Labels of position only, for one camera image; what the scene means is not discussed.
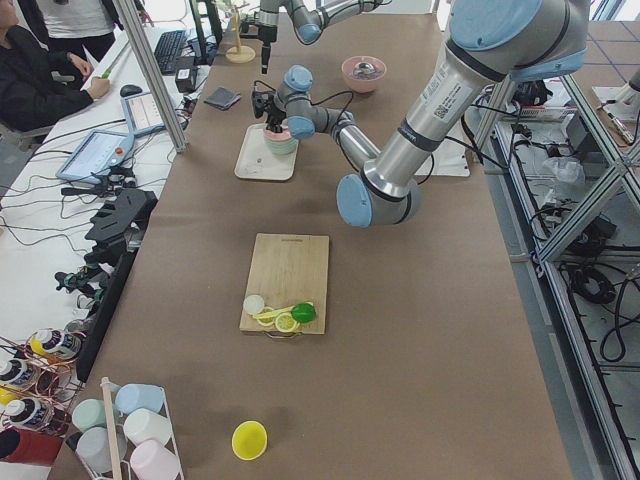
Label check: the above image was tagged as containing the white dish rack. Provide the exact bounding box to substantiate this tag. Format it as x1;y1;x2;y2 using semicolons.
66;377;185;479

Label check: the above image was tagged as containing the green cup in rack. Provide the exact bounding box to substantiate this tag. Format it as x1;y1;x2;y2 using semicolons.
71;399;107;432

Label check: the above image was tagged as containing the green bowl stack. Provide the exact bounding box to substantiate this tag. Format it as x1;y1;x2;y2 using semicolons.
264;138;298;156

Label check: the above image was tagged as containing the standing person white shirt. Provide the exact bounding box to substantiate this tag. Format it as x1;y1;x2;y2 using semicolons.
18;0;124;61

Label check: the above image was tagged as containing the pink cup in rack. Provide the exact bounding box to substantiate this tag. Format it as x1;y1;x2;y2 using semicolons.
130;439;180;480

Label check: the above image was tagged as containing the cream rabbit tray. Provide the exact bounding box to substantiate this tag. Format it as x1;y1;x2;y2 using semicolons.
234;124;298;181

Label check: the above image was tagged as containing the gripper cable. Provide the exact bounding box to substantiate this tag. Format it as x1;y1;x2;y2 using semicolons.
252;79;354;119

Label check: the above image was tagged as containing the blue teach pendant far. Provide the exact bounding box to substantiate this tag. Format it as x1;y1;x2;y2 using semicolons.
121;92;165;138

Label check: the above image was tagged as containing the yellow plastic spoon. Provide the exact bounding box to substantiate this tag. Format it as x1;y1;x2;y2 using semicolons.
251;305;294;320

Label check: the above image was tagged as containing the seated person in black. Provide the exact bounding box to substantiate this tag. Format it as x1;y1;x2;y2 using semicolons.
1;1;110;132

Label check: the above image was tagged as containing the green lime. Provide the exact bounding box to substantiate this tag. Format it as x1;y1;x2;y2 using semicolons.
291;302;317;324

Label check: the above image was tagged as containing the white garlic bulb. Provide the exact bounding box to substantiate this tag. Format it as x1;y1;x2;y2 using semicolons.
243;294;265;315

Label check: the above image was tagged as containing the lemon slice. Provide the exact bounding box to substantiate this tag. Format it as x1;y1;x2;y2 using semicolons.
274;312;300;333

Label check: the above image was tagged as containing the grey folded cloth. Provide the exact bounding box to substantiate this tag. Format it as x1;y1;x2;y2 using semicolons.
204;87;242;111

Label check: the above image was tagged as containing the yellow sauce bottle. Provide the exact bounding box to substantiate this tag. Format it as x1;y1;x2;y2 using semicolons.
30;329;82;361

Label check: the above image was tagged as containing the grey cup in rack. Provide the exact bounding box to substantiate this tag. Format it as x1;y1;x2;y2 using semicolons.
76;427;112;474

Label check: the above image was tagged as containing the white cup in rack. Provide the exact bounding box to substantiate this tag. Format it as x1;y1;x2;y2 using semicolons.
123;408;172;446

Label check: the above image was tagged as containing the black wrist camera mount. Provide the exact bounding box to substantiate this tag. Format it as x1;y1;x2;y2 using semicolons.
251;90;274;119

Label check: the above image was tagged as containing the black tool stand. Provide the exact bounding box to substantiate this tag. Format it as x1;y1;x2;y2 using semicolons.
76;188;158;383

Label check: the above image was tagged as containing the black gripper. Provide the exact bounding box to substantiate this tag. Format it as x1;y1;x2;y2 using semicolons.
258;25;278;74
265;98;286;133

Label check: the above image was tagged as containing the blue cup in rack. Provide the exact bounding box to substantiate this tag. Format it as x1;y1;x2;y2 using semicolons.
115;383;164;415

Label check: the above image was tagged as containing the yellow cup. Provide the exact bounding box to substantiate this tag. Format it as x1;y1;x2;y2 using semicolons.
231;420;268;461

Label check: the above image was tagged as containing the aluminium frame post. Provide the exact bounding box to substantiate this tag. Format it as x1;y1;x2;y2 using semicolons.
114;0;187;154

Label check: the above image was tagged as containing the wooden mug tree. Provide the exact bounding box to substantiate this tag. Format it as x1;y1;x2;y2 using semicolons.
219;0;256;64

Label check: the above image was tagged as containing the black keyboard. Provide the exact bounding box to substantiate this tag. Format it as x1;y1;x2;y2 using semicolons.
154;30;187;75

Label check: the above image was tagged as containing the large pink ice bowl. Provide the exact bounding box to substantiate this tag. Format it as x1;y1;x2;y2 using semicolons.
341;55;387;93

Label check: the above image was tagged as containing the blue teach pendant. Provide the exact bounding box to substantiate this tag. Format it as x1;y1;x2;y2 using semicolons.
56;130;135;184
121;92;165;138

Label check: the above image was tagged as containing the bamboo cutting board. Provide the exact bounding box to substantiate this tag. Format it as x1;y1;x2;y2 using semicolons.
245;233;330;335

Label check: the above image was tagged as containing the computer mouse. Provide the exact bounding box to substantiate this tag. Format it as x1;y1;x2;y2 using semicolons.
119;84;142;98

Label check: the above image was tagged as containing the small pink bowl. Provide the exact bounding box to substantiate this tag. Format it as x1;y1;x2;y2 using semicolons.
263;128;292;142

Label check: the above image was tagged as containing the blue teach pendant near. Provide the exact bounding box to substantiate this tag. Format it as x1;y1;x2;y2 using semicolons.
56;130;135;184

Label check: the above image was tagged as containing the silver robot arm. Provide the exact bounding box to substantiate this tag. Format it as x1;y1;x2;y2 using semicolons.
266;0;590;228
254;0;389;75

